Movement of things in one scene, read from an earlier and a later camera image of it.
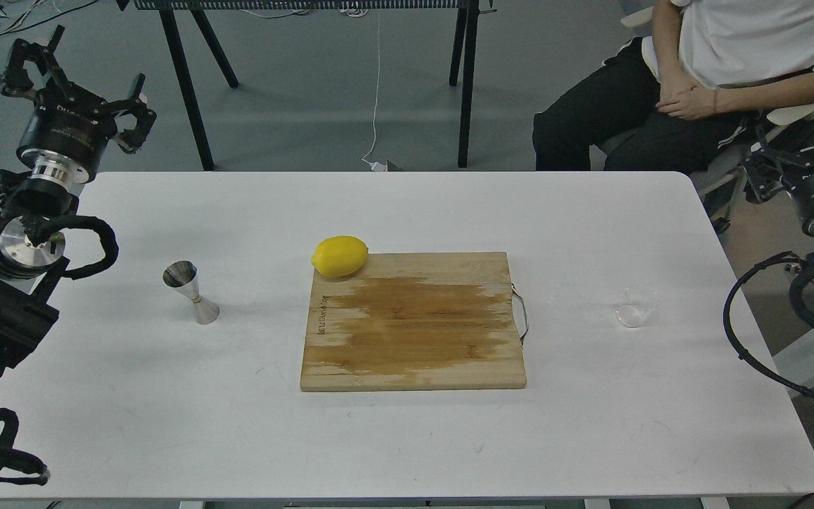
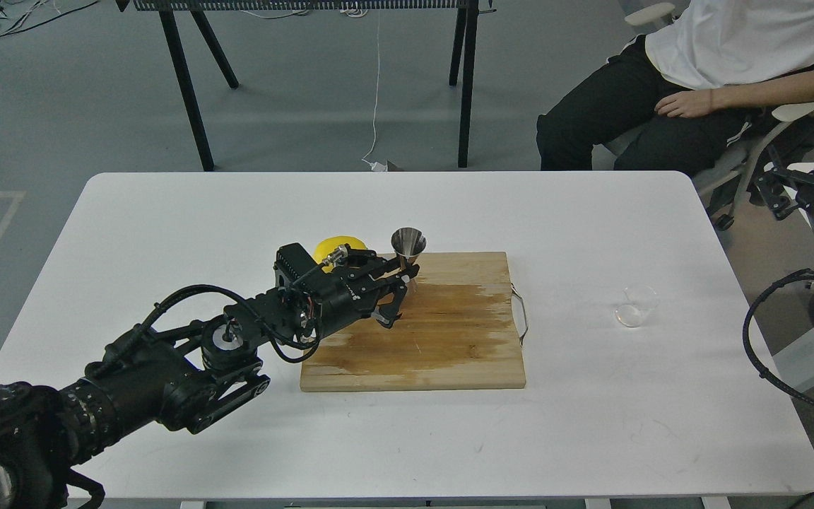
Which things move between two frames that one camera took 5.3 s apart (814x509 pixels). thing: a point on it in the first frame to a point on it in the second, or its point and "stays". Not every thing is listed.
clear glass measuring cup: [639, 301] stays
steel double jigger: [183, 275] to [408, 243]
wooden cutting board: [414, 320] stays
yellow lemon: [339, 256] stays
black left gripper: [65, 133] to [321, 299]
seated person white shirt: [682, 100] stays
